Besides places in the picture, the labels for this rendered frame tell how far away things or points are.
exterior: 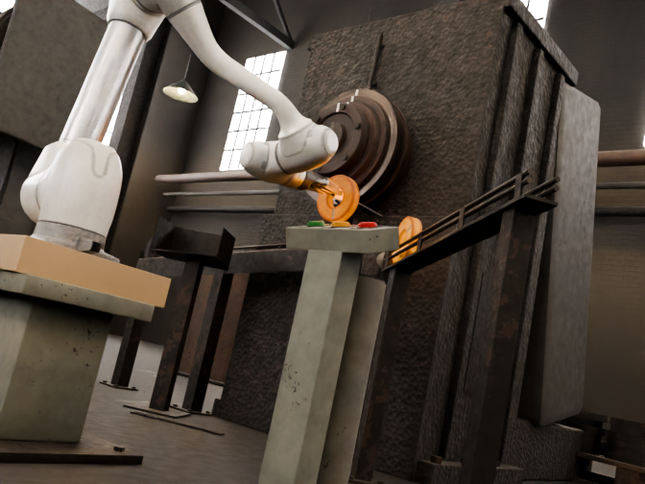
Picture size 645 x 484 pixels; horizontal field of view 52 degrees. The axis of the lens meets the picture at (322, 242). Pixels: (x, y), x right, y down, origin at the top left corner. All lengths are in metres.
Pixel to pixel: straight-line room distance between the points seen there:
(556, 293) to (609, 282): 5.48
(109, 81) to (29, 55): 2.83
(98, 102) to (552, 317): 2.01
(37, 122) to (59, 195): 3.11
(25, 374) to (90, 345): 0.15
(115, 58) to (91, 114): 0.17
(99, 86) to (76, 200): 0.42
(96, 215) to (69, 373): 0.35
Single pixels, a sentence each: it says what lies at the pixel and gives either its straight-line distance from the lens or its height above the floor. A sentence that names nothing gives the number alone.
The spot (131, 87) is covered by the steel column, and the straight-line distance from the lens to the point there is 9.67.
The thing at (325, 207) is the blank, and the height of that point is 0.79.
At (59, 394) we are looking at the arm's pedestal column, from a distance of 1.56.
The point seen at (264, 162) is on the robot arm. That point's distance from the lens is 1.86.
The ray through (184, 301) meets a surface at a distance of 2.59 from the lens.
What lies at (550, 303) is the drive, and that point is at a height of 0.74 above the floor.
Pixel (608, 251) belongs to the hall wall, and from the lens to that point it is 8.56.
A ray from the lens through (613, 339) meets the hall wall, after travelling 8.32.
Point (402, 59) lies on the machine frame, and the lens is 2.78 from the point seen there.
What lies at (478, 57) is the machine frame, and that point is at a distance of 2.58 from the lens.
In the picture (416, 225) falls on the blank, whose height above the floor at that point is 0.75.
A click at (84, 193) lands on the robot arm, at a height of 0.56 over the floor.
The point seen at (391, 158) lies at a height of 1.05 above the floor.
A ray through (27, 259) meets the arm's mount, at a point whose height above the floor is 0.38.
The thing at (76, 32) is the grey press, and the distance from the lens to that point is 4.92.
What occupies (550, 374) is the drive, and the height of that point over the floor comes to 0.46.
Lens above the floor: 0.30
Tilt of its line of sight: 10 degrees up
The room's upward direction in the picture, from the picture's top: 12 degrees clockwise
